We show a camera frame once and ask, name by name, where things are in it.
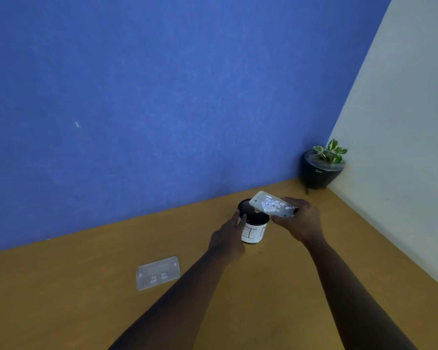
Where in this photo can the person's left thumb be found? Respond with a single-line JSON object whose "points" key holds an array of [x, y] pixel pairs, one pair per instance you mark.
{"points": [[243, 224]]}

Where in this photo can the person's left hand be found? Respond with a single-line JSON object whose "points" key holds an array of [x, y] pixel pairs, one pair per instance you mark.
{"points": [[227, 239]]}

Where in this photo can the green leafy plant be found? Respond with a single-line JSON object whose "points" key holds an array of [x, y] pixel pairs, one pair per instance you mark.
{"points": [[330, 150]]}

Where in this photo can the person's right forearm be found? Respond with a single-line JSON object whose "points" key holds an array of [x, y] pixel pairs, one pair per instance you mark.
{"points": [[354, 298]]}

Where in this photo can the white pellets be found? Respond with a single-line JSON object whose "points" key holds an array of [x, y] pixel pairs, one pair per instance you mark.
{"points": [[272, 205]]}

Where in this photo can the clear plastic lid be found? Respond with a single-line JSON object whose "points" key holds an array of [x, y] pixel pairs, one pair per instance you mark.
{"points": [[157, 273]]}

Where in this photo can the person's right hand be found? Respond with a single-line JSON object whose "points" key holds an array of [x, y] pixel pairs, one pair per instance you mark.
{"points": [[302, 224]]}

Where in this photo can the person's right thumb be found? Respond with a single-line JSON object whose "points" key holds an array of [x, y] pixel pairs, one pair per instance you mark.
{"points": [[280, 218]]}

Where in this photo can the person's left forearm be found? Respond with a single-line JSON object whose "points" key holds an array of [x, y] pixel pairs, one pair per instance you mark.
{"points": [[175, 304]]}

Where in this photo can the black plant pot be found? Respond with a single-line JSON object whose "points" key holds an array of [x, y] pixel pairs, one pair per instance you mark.
{"points": [[319, 173]]}

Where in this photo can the white jar with black rim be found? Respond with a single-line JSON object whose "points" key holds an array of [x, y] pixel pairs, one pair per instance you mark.
{"points": [[254, 224]]}

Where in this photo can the clear plastic box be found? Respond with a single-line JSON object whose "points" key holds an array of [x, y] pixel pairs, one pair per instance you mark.
{"points": [[272, 204]]}

